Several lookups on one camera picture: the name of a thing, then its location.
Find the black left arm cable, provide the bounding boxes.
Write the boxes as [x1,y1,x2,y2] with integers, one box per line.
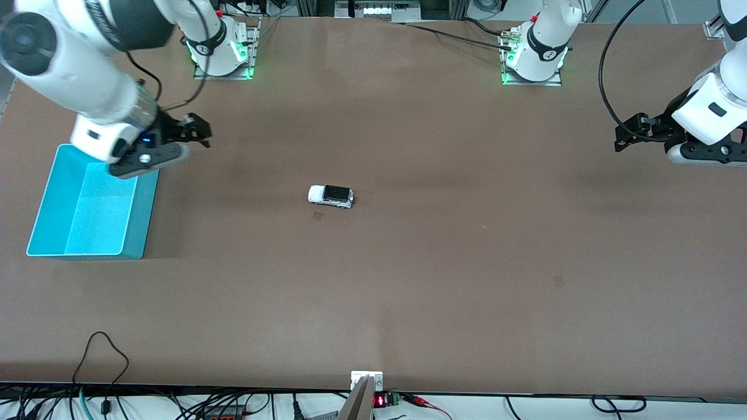
[599,0,654,142]

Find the red clip leads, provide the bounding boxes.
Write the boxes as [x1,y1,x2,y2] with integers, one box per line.
[403,395,453,420]

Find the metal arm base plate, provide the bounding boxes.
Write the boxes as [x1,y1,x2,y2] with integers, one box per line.
[501,29,563,87]
[194,17,256,81]

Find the white jeep toy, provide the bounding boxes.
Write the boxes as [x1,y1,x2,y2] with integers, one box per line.
[308,184,355,209]

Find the black coiled cable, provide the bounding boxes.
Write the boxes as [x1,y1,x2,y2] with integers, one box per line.
[592,395,647,414]

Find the grey aluminium mount bar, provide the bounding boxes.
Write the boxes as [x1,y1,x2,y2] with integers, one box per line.
[337,375,375,420]

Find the cyan plastic bin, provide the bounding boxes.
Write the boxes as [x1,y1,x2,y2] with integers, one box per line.
[26,143,161,260]

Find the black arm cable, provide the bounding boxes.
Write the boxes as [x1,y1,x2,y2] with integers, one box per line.
[125,0,211,111]
[599,0,654,142]

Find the lit equipment panel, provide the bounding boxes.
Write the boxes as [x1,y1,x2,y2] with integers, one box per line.
[336,0,421,21]

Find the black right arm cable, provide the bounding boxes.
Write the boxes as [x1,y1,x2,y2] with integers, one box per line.
[125,0,211,111]

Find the thin black looped cable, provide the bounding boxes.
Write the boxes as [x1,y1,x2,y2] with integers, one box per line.
[71,331,130,415]

